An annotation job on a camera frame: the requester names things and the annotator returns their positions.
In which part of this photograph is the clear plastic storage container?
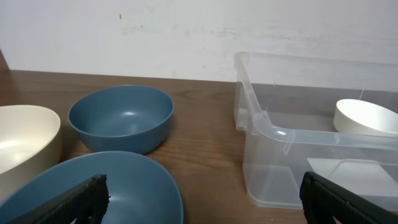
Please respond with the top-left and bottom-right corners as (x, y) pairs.
(234, 52), (397, 211)

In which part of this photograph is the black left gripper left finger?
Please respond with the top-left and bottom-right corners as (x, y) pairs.
(7, 174), (110, 224)

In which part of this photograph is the large cream bowl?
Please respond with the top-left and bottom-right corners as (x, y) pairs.
(1, 105), (62, 201)

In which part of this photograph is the small cream bowl in container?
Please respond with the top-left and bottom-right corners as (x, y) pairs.
(333, 99), (397, 138)

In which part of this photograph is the white label in container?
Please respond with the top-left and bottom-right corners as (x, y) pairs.
(308, 158), (397, 197)

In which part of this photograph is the near dark blue bowl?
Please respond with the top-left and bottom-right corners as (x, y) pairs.
(1, 151), (184, 224)

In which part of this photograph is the far dark blue bowl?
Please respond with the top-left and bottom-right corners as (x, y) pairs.
(68, 85), (174, 154)

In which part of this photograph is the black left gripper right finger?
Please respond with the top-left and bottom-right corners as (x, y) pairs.
(300, 171), (397, 224)

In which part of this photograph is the dark blue bowl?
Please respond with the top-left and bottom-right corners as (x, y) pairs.
(1, 151), (184, 224)
(68, 85), (174, 154)

